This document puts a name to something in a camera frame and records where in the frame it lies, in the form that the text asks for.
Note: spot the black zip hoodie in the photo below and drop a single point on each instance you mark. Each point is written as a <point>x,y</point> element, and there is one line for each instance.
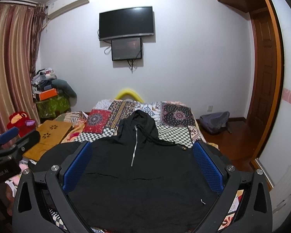
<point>140,174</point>

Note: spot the white air conditioner unit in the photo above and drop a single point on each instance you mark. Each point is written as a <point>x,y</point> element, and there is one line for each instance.
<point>60,7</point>

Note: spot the brown wooden door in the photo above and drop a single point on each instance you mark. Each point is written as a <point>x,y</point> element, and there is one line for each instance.
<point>265,65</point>

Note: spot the patchwork patterned bedspread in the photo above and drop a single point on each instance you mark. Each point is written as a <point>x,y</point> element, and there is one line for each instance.
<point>145,118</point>

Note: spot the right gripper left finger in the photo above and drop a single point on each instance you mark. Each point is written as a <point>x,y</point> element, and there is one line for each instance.
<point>31,212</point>

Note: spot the red striped curtain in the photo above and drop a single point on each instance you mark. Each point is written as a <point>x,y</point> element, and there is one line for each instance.
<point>20,31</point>

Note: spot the white wall socket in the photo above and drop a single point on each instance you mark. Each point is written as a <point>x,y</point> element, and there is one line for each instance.
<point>210,107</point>

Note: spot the yellow curved bed headboard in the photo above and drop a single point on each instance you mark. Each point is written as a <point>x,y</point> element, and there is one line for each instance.
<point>129,93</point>

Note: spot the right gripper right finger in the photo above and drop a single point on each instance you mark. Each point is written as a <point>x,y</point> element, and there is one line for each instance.
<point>243,204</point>

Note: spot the green patterned storage box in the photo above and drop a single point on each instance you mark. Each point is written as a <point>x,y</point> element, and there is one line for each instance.
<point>53,107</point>

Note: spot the wall mounted black television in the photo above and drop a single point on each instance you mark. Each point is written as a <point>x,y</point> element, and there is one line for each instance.
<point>129,22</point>

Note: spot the grey green pillow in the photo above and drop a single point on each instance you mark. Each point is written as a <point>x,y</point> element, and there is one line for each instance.
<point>65,87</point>

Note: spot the small black wall monitor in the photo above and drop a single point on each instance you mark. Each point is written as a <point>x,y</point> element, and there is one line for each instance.
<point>124,49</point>

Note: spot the grey backpack on floor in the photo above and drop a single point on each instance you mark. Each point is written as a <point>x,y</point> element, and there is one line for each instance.
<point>215,123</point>

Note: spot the pile of clothes and papers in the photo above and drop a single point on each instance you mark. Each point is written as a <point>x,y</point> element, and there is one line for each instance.
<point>42,81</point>

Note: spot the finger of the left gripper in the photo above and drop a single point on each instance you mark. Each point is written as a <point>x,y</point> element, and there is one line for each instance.
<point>27,142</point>
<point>8,135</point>

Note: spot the orange box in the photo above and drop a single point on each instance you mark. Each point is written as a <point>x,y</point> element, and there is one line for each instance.
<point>47,94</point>

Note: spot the bamboo lap desk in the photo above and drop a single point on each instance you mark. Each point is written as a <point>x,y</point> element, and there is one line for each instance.
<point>51,133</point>

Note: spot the red plush toy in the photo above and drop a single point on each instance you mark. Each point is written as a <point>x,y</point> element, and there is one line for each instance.
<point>22,122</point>

